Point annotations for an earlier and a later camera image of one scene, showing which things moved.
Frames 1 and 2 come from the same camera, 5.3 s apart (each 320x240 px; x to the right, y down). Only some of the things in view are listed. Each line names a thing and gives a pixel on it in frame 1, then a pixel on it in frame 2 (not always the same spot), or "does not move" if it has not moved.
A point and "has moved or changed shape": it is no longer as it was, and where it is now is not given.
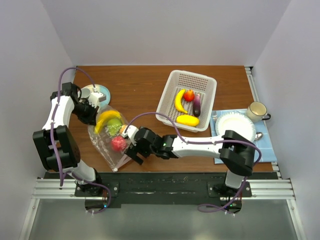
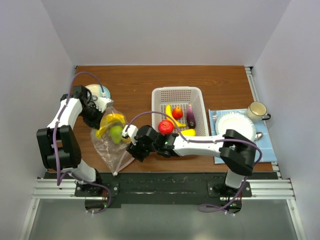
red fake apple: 119,143 to 165,127
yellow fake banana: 103,118 has moved or changed shape
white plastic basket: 177,80 to 181,96
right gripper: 132,150 does not move
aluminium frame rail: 272,189 does not move
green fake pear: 113,126 to 116,133
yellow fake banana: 178,100 to 168,112
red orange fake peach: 189,96 to 177,112
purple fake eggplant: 196,104 to 190,117
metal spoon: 258,136 does not move
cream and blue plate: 101,89 does not move
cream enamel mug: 257,111 does not move
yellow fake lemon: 188,120 to 190,132
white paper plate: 238,122 does not move
